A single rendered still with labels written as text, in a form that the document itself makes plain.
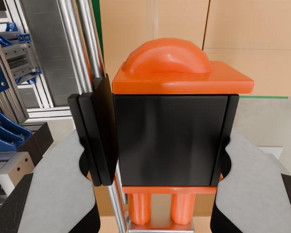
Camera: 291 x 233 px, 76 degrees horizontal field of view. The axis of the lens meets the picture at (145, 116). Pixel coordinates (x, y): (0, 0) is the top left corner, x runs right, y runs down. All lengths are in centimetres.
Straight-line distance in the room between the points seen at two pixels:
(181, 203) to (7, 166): 50
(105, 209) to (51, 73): 99
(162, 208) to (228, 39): 73
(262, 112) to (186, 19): 113
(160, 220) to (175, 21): 70
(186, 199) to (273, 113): 164
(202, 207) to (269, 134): 148
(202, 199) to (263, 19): 68
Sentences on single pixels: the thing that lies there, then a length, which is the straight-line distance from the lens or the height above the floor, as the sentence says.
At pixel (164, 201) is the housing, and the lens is 22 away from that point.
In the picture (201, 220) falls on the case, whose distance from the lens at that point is 46.
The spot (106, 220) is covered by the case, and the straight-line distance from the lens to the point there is 46.
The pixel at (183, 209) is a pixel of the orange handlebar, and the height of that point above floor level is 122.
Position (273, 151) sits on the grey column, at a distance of 199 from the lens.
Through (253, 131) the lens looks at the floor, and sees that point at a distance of 180.
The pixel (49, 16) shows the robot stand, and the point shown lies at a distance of 124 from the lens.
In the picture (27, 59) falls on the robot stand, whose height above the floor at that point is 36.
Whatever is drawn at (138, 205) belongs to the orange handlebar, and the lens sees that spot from 18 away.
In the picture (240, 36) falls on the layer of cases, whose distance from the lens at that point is 87.
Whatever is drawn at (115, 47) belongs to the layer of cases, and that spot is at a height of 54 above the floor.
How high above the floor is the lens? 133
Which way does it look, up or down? 63 degrees down
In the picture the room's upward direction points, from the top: 179 degrees counter-clockwise
